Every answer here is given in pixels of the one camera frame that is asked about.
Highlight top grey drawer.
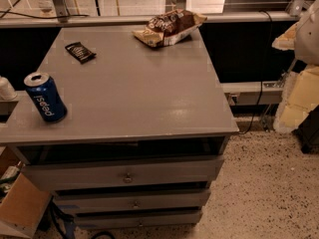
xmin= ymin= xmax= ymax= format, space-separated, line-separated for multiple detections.
xmin=22 ymin=155 xmax=223 ymax=191

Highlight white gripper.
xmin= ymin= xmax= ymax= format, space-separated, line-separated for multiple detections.
xmin=272 ymin=0 xmax=319 ymax=133

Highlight grey metal rail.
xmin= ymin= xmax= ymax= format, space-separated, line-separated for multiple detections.
xmin=0 ymin=9 xmax=308 ymax=29

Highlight small black snack packet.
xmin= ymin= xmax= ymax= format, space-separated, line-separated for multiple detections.
xmin=65 ymin=42 xmax=96 ymax=64

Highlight grey drawer cabinet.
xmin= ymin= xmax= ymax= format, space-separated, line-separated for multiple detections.
xmin=1 ymin=26 xmax=238 ymax=221

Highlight blue pepsi can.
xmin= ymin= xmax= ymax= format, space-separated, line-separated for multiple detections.
xmin=24 ymin=72 xmax=67 ymax=122

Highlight middle grey drawer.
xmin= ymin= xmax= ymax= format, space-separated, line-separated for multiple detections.
xmin=54 ymin=189 xmax=210 ymax=214

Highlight bottom grey drawer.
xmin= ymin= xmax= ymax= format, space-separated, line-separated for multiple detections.
xmin=75 ymin=209 xmax=202 ymax=230

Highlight black cable on rail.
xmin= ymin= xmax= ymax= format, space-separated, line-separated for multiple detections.
xmin=0 ymin=8 xmax=90 ymax=20

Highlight cardboard box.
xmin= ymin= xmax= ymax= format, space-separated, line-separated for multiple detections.
xmin=0 ymin=146 xmax=53 ymax=239

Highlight brown chip bag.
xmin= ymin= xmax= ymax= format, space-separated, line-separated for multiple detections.
xmin=133 ymin=9 xmax=207 ymax=48

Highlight grey drawer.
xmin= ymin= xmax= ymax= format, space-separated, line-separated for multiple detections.
xmin=22 ymin=155 xmax=223 ymax=191
xmin=75 ymin=209 xmax=202 ymax=230
xmin=54 ymin=189 xmax=210 ymax=214

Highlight black hanging cable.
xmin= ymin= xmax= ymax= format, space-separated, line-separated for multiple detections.
xmin=237 ymin=9 xmax=274 ymax=135

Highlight white cylinder object at left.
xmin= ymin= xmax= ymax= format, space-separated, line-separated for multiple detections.
xmin=0 ymin=77 xmax=17 ymax=101

